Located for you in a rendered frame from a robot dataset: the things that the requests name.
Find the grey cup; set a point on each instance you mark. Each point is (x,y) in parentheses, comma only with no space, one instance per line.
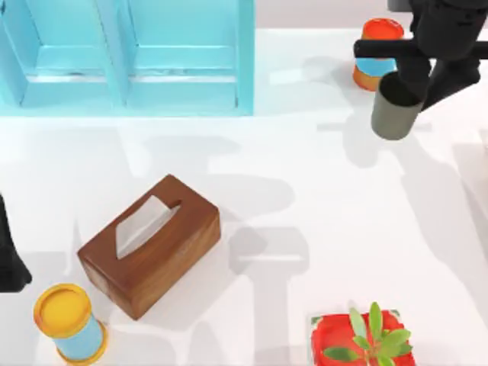
(392,122)

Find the orange can with blue label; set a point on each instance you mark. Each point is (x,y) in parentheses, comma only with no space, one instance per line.
(381,30)

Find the pale grey rounded box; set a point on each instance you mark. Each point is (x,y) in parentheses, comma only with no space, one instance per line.
(398,4)

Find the light blue rack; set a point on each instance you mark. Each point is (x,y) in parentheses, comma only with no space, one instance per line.
(183,23)

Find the green plant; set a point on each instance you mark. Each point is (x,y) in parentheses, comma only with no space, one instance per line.
(371,335)

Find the red plant pot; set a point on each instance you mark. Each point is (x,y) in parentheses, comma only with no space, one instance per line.
(335,335)

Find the brown wooden tissue box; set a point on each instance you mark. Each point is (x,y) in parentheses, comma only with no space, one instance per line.
(167,267)

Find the white tissue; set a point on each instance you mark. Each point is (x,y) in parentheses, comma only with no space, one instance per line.
(141,228)

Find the yellow can with blue label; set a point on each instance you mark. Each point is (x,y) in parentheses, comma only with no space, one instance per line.
(61,309)

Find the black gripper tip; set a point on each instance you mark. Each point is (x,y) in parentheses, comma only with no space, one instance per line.
(9,263)

